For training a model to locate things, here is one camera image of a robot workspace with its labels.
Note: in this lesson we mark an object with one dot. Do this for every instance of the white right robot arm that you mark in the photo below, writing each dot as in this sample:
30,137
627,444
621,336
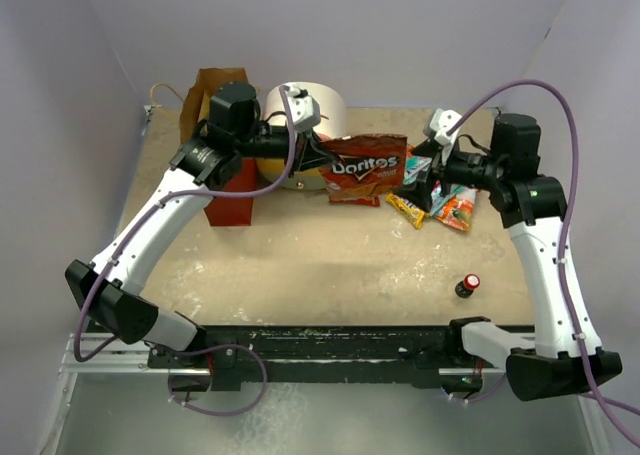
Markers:
566,356

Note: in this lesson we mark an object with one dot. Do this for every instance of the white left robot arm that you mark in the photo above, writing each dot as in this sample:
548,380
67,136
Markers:
108,289

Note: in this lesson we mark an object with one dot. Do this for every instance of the small red nut snack pack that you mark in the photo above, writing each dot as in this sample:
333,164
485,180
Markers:
364,201

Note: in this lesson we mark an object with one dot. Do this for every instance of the yellow M&M's candy pack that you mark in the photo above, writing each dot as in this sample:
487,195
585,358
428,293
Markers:
412,213

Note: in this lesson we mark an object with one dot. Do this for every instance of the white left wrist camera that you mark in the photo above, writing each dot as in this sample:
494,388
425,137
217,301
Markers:
302,111

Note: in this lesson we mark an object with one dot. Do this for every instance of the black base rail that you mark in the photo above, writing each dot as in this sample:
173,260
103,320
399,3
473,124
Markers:
422,356

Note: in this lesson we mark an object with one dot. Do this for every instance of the white round drawer cabinet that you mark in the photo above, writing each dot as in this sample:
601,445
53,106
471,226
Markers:
333,125

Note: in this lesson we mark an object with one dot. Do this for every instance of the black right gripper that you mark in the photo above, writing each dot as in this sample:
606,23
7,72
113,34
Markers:
420,192

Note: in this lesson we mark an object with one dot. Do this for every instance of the red Doritos chip bag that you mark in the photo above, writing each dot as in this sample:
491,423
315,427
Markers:
365,165

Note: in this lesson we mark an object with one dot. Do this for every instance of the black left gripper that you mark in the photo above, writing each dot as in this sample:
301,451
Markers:
311,152

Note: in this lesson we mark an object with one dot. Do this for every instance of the red emergency stop button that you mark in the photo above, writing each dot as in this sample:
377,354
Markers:
467,285

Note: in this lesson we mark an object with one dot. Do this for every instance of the teal candy pouch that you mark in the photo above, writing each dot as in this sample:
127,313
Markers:
440,197

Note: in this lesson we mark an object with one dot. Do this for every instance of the orange white snack bag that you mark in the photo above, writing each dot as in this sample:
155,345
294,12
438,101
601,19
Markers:
456,213

